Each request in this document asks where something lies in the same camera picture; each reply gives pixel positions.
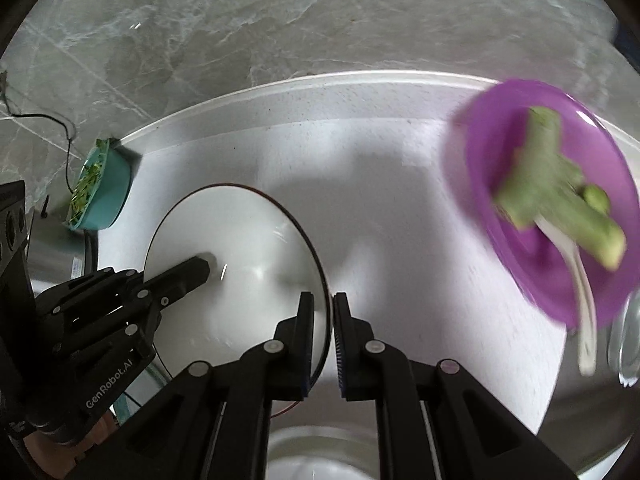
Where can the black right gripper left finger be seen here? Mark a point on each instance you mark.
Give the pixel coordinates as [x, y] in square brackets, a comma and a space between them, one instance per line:
[212, 422]

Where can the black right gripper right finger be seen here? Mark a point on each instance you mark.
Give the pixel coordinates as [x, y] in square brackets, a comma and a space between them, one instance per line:
[434, 421]

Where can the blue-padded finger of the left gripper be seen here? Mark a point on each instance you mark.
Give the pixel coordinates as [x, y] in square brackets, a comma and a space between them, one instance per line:
[175, 283]

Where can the large white bowl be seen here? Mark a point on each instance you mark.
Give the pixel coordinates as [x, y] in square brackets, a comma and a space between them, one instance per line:
[260, 262]

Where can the person's left hand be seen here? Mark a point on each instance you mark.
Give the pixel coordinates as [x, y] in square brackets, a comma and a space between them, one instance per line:
[57, 460]

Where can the teal bowl of greens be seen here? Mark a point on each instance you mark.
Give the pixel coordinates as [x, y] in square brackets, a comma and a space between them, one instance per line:
[101, 189]

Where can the stainless steel sink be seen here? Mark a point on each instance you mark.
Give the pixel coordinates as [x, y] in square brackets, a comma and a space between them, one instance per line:
[513, 349]

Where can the clear glass bowl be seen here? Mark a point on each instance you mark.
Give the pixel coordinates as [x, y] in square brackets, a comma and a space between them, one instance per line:
[623, 344]

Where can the green vegetable piece right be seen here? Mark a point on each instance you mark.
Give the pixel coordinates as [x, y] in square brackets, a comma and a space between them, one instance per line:
[584, 216]

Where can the green vegetable piece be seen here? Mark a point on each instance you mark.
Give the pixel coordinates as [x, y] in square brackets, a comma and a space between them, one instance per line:
[538, 170]
[584, 216]

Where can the green vegetable piece left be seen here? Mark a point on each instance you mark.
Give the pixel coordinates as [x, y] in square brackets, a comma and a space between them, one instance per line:
[538, 170]

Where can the purple plastic bowl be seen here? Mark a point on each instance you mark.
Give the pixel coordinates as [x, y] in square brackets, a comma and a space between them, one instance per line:
[494, 124]

